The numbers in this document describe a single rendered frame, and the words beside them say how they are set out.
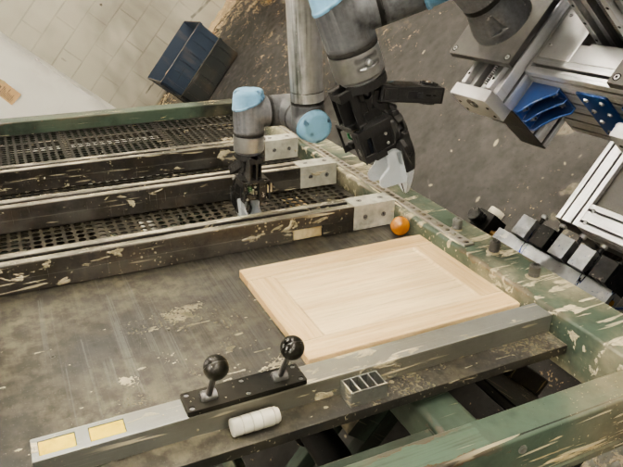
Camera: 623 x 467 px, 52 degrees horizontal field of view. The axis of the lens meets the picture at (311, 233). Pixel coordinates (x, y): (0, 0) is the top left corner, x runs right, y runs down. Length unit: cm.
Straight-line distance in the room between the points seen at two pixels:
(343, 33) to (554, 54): 87
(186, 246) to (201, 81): 418
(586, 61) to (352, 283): 73
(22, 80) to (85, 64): 154
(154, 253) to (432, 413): 73
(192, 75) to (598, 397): 486
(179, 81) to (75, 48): 125
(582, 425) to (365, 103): 60
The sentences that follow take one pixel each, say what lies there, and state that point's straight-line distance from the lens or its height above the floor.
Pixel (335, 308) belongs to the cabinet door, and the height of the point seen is 117.
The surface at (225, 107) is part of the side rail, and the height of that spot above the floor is 94.
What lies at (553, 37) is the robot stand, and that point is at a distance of 173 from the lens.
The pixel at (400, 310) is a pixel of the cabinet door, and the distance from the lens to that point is 133.
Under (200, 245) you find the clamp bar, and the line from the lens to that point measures 154.
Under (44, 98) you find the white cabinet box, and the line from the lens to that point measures 507.
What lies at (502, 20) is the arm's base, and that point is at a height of 109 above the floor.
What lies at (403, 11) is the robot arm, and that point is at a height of 158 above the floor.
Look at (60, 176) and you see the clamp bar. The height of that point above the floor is 151.
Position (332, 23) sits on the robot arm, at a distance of 91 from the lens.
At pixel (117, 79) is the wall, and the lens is 656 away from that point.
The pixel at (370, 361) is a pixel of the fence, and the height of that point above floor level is 122.
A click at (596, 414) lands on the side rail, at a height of 102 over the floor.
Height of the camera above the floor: 202
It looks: 35 degrees down
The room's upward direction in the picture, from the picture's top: 56 degrees counter-clockwise
